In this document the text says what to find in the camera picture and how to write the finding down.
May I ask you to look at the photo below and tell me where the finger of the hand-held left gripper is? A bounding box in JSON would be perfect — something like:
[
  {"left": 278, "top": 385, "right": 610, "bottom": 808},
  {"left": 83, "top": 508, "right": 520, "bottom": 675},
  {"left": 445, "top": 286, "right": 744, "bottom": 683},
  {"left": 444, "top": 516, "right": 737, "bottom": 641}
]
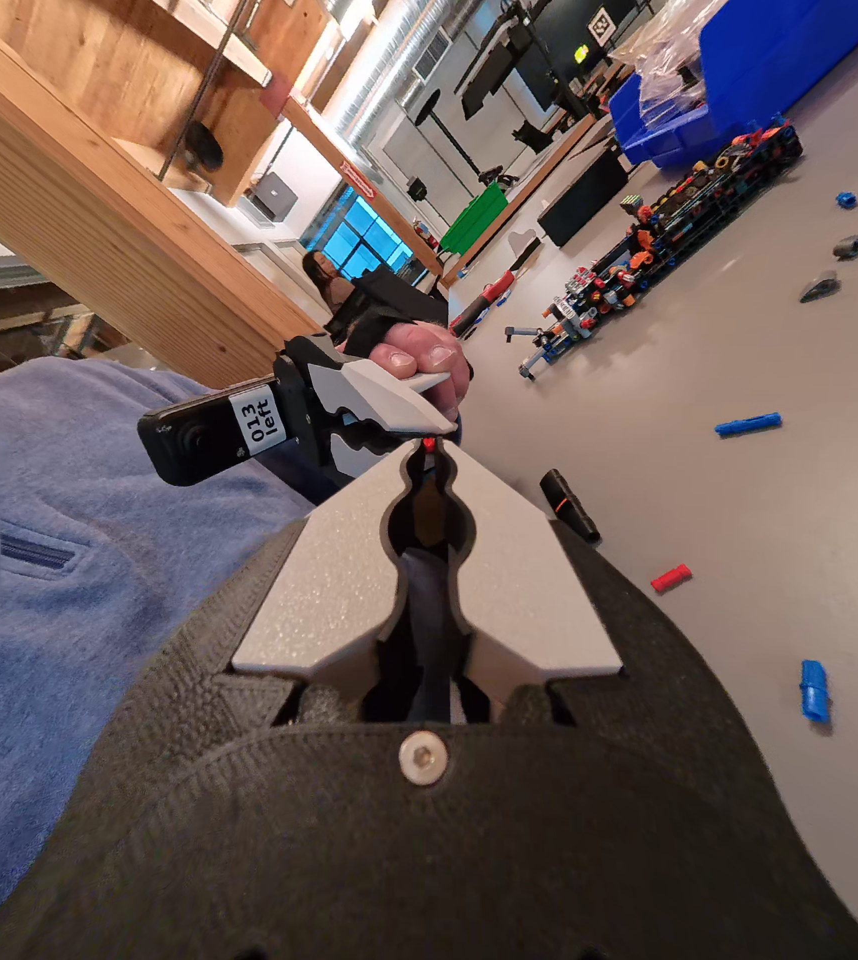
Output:
[
  {"left": 307, "top": 356, "right": 460, "bottom": 438},
  {"left": 327, "top": 435, "right": 396, "bottom": 481}
]

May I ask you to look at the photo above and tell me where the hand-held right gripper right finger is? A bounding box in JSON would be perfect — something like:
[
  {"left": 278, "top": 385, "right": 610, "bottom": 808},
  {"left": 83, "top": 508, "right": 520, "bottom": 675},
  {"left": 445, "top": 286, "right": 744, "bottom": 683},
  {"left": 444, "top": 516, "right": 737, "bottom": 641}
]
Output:
[{"left": 436, "top": 437, "right": 624, "bottom": 725}]

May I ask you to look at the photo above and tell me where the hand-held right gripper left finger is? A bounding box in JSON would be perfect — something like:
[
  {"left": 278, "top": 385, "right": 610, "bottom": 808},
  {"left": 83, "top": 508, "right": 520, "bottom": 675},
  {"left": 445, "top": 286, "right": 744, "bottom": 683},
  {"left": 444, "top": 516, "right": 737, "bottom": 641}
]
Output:
[{"left": 230, "top": 438, "right": 430, "bottom": 725}]

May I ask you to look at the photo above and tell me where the black lego shock absorber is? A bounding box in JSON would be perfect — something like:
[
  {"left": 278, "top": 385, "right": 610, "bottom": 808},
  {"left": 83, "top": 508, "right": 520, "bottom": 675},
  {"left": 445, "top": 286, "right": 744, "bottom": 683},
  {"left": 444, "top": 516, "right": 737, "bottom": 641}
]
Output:
[{"left": 538, "top": 468, "right": 602, "bottom": 544}]

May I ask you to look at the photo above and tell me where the person's left forearm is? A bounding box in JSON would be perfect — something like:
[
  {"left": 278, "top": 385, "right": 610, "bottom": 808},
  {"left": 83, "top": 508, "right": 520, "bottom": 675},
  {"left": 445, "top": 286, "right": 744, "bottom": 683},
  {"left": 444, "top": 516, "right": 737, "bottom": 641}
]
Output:
[{"left": 252, "top": 442, "right": 348, "bottom": 513}]

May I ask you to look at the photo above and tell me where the blue lego axle pin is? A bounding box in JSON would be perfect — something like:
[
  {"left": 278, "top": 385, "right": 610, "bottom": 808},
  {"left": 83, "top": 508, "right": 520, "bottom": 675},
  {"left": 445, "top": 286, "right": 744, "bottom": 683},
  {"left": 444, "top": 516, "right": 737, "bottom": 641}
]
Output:
[{"left": 713, "top": 411, "right": 783, "bottom": 438}]

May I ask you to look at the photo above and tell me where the lego chassis model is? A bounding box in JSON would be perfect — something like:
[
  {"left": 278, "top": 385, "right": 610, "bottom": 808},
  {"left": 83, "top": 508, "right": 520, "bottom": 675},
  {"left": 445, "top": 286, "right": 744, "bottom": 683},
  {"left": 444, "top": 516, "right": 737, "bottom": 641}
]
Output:
[{"left": 517, "top": 112, "right": 805, "bottom": 385}]

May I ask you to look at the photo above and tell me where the person's left hand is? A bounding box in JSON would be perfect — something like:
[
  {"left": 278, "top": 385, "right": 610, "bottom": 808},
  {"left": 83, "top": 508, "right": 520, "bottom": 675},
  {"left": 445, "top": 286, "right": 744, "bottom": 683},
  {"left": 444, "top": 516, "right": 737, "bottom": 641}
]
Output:
[{"left": 369, "top": 319, "right": 475, "bottom": 425}]

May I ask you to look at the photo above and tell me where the red black hand tool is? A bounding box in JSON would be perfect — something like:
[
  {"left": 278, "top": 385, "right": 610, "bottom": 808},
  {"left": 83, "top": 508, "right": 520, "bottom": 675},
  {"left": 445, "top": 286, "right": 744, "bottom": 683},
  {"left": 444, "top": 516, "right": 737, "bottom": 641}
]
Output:
[{"left": 449, "top": 270, "right": 517, "bottom": 336}]

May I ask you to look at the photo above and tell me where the person's blue sweater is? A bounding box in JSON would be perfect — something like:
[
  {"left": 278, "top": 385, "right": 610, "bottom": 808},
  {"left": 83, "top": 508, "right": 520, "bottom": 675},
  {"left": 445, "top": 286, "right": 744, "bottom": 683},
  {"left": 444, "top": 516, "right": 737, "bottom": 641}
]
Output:
[{"left": 0, "top": 356, "right": 314, "bottom": 954}]

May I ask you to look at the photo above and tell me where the green bin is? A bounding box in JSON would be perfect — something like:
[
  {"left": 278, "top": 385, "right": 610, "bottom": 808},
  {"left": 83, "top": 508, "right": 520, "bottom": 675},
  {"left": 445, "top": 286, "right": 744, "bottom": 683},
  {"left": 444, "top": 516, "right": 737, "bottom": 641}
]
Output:
[{"left": 439, "top": 182, "right": 510, "bottom": 257}]

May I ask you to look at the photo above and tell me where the grey wedge plate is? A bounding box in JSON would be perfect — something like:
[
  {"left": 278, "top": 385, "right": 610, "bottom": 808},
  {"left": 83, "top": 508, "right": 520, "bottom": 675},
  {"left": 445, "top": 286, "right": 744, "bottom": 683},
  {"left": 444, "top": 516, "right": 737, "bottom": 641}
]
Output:
[{"left": 507, "top": 230, "right": 543, "bottom": 276}]

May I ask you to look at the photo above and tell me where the grey square device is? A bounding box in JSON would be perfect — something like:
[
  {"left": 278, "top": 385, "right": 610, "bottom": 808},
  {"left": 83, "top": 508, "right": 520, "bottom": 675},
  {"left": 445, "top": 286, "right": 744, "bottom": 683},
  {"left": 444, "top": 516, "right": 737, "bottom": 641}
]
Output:
[{"left": 251, "top": 171, "right": 300, "bottom": 223}]

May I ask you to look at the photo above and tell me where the wooden loft structure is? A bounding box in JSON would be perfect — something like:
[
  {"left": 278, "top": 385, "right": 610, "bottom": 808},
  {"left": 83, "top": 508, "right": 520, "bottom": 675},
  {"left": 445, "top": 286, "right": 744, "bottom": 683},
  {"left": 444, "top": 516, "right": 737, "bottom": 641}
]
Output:
[{"left": 0, "top": 0, "right": 449, "bottom": 280}]

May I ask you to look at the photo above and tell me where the pile of clear plastic bags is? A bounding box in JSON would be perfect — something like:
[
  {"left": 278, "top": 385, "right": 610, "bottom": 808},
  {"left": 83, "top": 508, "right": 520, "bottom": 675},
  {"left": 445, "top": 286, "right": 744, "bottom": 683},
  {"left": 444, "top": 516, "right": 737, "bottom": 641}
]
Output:
[{"left": 612, "top": 0, "right": 734, "bottom": 110}]

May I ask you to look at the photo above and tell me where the blue bin white label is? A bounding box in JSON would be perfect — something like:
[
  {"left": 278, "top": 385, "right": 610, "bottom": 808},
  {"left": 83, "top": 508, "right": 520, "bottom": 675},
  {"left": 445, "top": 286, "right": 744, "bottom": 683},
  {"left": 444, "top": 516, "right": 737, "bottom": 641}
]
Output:
[{"left": 607, "top": 0, "right": 858, "bottom": 171}]

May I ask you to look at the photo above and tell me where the wooden post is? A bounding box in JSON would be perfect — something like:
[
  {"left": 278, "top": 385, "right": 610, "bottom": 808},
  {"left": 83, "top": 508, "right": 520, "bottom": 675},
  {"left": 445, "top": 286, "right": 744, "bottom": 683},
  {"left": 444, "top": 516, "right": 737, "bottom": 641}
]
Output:
[{"left": 0, "top": 7, "right": 325, "bottom": 391}]

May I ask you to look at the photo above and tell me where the silver air duct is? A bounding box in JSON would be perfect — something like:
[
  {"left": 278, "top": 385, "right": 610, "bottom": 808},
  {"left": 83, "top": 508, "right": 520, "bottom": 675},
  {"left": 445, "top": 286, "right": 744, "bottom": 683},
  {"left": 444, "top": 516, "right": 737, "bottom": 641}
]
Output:
[{"left": 324, "top": 0, "right": 468, "bottom": 151}]

